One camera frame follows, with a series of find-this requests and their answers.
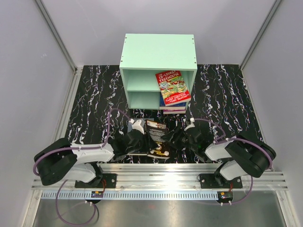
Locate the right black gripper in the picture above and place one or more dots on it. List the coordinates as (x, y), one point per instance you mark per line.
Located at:
(171, 135)

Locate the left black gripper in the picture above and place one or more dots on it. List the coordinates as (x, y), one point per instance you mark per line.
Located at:
(147, 139)

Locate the black paperback book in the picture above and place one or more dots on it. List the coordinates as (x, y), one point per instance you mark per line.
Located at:
(156, 131)

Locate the purple 117-Storey Treehouse book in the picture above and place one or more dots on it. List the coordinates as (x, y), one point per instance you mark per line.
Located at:
(174, 111)

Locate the blue orange Jane Eyre book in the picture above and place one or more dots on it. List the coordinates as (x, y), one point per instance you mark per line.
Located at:
(175, 101)

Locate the red 13-Storey Treehouse book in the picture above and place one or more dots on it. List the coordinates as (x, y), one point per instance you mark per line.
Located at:
(171, 82)

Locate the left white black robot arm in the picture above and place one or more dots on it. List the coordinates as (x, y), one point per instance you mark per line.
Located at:
(63, 160)

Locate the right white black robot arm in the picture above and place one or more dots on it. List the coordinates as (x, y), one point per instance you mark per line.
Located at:
(239, 155)

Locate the dark blue hardcover book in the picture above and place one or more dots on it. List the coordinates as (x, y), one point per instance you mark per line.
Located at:
(129, 128)

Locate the mint green shelf cabinet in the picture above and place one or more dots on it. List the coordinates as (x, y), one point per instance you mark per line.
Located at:
(145, 55)

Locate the aluminium rail frame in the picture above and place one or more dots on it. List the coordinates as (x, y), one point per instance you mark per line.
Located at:
(182, 177)

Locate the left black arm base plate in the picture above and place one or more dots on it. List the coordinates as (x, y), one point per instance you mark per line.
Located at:
(107, 180)

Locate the white slotted cable duct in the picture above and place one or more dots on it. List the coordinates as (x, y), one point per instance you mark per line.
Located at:
(129, 195)

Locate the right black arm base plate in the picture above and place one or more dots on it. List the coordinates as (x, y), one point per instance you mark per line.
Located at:
(212, 181)

